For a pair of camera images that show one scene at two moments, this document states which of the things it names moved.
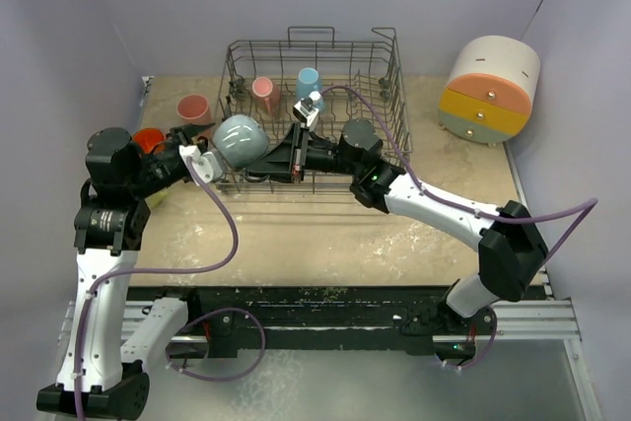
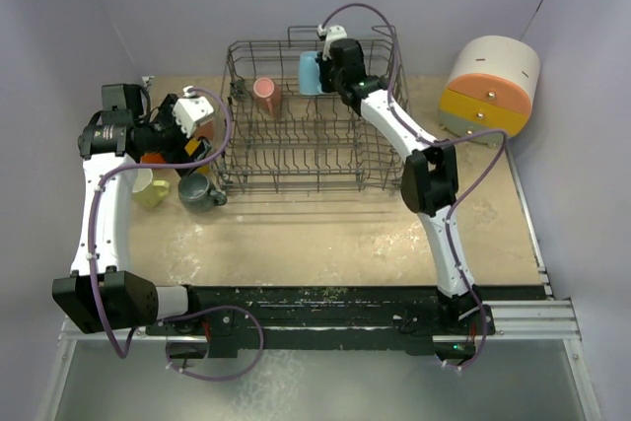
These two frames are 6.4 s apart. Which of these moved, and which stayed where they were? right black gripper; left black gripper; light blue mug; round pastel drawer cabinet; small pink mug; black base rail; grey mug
Moved: left black gripper; right black gripper; light blue mug; grey mug
Stayed: round pastel drawer cabinet; black base rail; small pink mug
